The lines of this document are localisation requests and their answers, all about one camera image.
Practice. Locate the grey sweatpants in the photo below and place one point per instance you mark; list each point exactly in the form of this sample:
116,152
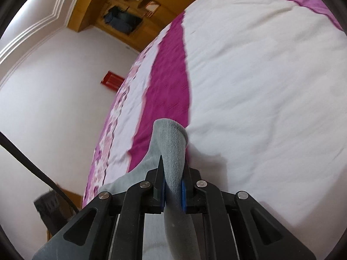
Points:
170,235

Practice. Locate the purple and white bedspread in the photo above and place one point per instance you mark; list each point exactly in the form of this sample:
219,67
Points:
259,87

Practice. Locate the wooden side cabinet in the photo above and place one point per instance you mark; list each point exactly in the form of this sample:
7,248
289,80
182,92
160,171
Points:
54,212

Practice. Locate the red folding chair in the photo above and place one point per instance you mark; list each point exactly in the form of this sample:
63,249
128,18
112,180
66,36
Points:
112,81

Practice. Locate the dark jacket hanging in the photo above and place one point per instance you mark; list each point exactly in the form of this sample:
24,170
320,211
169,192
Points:
122,20

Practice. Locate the yellow wooden wardrobe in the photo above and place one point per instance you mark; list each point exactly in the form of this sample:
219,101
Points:
155,15

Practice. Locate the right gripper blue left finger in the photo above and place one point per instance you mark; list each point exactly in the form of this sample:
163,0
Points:
158,202

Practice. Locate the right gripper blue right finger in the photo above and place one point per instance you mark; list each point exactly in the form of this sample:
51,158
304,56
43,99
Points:
191,197

